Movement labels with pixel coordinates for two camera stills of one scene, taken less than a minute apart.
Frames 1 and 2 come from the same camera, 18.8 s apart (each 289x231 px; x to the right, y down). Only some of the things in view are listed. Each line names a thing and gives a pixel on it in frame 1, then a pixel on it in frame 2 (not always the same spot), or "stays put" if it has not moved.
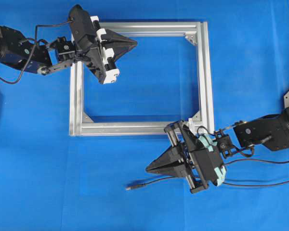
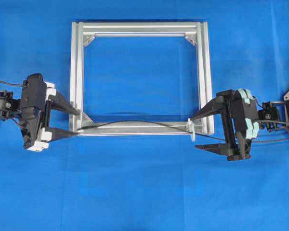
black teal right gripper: [203, 166] -> [240, 117]
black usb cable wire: [137, 186] -> [151, 122]
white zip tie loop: [191, 124] stays put
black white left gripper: [88, 35] -> [37, 97]
